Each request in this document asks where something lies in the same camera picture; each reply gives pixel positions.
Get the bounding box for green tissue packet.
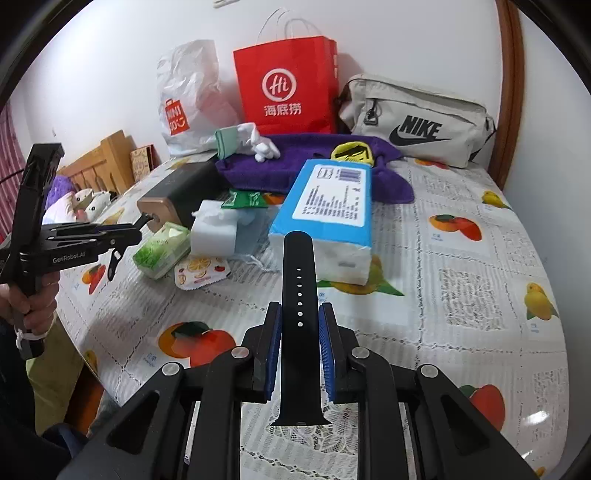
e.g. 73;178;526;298
132;222;190;280

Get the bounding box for black watch strap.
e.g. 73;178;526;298
270;231;328;427

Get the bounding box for lemon print wet wipe packet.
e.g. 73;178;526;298
173;255;230;291

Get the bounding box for white sponge block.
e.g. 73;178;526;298
189;200;238;258

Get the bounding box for dark green wipe packet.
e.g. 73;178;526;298
221;189;269;210

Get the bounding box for white mesh cloth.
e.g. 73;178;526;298
230;206;280;272

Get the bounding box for person's left hand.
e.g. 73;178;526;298
0;272;60;336

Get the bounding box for plush toys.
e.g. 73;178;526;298
42;175;113;225

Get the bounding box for wooden headboard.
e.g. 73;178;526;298
57;130;134;194

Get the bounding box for green gold tin box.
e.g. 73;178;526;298
136;159;229;233

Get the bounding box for patterned book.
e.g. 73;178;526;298
129;144;160;183

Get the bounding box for white Miniso plastic bag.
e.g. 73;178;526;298
156;40;239;157

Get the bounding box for white glove with green cuff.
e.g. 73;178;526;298
214;122;280;163

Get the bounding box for blue tissue pack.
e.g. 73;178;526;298
269;159;372;285

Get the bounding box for purple towel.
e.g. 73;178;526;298
215;133;415;204

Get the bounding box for yellow black sock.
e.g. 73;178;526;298
331;141;375;168

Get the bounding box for red Haidilao paper bag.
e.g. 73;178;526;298
233;8;339;135

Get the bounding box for beige Nike bag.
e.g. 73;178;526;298
339;74;496;168

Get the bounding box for brown wooden door frame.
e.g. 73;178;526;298
488;0;525;190

